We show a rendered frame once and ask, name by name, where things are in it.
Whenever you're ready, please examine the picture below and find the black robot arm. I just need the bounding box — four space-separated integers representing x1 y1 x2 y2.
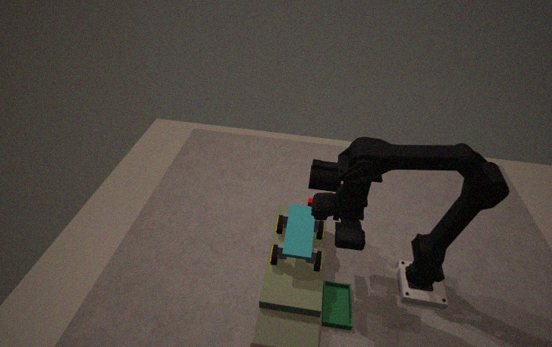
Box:
309 137 510 292

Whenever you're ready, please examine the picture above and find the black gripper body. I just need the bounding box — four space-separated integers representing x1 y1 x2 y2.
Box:
335 184 368 251

